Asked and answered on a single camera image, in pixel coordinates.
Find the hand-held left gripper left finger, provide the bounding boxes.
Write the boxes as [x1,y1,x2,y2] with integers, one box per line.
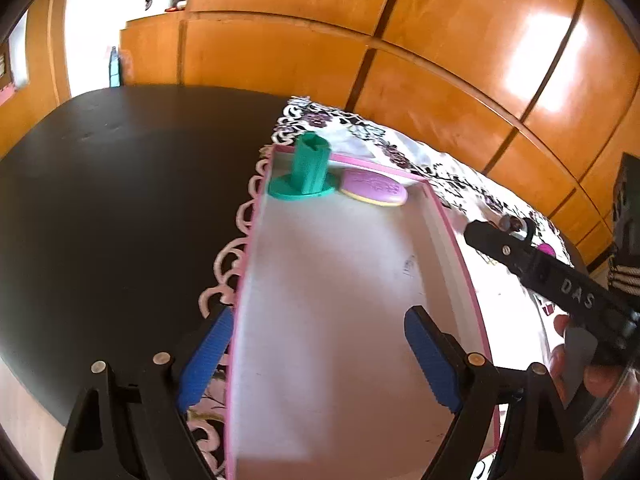
[52,304,236,480]

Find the pink rimmed white tray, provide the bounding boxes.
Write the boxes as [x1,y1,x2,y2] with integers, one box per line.
[223,144,501,480]

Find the wooden door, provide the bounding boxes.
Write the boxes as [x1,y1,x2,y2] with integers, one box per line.
[0,0,72,161]

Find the teal plastic stand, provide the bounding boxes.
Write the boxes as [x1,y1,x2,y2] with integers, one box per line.
[267,131,338,204]

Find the person's right hand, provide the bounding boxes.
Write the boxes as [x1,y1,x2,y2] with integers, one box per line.
[549,312,623,413]

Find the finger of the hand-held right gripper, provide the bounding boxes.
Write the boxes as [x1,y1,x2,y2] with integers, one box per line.
[463,219,543,286]
[492,214,537,246]

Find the wooden wardrobe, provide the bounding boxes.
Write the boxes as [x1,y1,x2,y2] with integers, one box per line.
[119,0,640,273]

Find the embroidered white floral tablecloth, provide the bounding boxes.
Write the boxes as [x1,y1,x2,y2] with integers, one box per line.
[199,96,576,480]

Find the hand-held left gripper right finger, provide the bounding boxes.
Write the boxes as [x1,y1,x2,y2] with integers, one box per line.
[404,305,586,480]

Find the purple oval case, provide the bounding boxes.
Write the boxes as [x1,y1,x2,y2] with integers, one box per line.
[340,169,407,208]

